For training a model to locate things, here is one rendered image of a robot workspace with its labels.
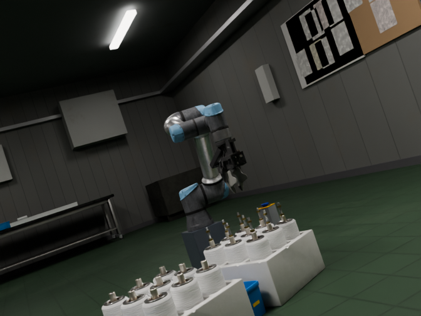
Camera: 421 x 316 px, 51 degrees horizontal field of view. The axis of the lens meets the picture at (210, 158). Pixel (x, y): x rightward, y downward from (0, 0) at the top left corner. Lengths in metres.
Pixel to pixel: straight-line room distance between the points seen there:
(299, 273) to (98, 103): 6.86
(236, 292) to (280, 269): 0.29
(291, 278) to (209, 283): 0.43
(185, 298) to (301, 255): 0.65
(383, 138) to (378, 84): 0.56
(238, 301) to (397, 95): 3.41
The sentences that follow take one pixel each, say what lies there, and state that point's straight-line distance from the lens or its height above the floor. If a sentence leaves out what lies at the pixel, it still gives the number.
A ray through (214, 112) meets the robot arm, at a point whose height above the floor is 0.78.
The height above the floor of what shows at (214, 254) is 0.23.
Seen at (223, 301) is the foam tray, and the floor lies 0.15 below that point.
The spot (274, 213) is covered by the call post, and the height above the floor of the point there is 0.27.
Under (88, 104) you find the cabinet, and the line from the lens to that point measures 8.35.
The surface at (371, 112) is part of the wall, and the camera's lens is 4.91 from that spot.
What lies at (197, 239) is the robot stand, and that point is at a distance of 2.33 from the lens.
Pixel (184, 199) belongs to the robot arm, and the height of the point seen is 0.47.
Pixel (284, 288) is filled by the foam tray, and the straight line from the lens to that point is 1.81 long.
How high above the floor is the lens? 0.56
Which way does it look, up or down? 2 degrees up
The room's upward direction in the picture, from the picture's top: 19 degrees counter-clockwise
